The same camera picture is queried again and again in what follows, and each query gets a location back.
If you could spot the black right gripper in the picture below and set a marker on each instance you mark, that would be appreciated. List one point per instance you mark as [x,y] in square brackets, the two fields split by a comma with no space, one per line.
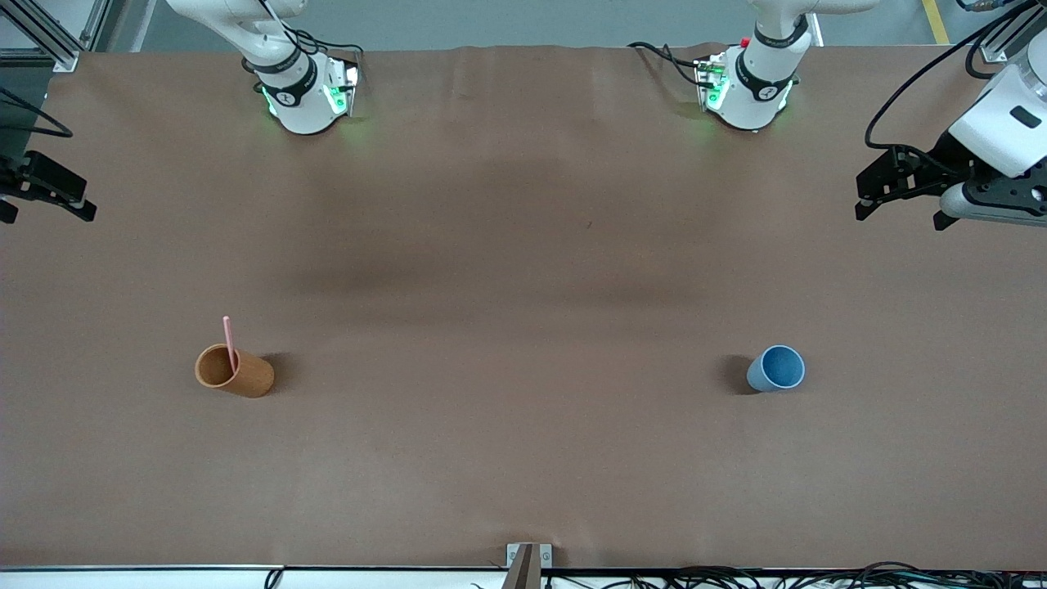
[18,173]

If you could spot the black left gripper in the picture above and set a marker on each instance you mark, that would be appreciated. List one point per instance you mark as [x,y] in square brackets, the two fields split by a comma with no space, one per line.
[942,159]

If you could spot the blue cup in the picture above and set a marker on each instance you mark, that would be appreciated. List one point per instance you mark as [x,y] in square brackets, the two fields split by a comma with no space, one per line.
[777,368]

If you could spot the pink chopstick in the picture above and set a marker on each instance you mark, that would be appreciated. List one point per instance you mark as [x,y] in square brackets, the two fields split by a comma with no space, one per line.
[229,339]

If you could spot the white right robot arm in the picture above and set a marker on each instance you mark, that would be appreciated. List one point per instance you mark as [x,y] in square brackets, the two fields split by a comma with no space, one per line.
[298,102]

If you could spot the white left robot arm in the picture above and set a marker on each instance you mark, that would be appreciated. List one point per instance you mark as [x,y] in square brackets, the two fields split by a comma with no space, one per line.
[757,98]

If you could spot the orange cylindrical cup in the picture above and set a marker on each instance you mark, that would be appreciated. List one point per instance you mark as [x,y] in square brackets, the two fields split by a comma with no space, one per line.
[249,378]

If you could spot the brown table cover sheet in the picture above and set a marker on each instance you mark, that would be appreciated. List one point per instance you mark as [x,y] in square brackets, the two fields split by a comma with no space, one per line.
[491,450]

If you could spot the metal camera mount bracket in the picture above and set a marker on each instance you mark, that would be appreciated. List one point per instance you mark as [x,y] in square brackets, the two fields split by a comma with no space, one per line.
[527,564]

